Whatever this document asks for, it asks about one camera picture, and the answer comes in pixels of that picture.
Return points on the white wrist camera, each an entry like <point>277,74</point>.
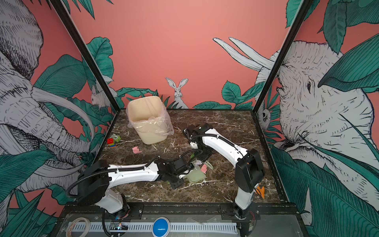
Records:
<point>185,175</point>
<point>193,145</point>

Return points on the clear plastic bin liner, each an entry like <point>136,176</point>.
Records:
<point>150,120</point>

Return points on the blue round button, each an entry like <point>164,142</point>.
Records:
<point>161,227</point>

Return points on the orange plush fish toy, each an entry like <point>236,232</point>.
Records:
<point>260,191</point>

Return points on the coiled clear tube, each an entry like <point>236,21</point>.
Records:
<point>82,222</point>

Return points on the light green plastic dustpan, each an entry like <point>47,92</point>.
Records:
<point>196,176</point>

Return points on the white slotted cable duct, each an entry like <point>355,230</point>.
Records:
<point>177,227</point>

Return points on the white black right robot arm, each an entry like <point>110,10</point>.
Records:
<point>249,169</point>

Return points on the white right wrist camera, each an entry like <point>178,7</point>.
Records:
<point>193,145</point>

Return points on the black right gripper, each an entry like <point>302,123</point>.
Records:
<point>202,159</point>

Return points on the pink paper scrap long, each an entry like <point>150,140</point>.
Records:
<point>204,169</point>

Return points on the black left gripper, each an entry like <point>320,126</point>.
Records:
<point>175,185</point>

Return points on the light green hand brush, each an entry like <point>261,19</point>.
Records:
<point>200,164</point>

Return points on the small pink paper scrap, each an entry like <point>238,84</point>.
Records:
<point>136,150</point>

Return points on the cream plastic trash bin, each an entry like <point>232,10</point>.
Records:
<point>148,102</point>

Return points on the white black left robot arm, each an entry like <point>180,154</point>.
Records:
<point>94,187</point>

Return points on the colourful toy block frog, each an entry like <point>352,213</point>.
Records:
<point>113,140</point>

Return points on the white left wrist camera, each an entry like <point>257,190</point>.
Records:
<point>185,175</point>

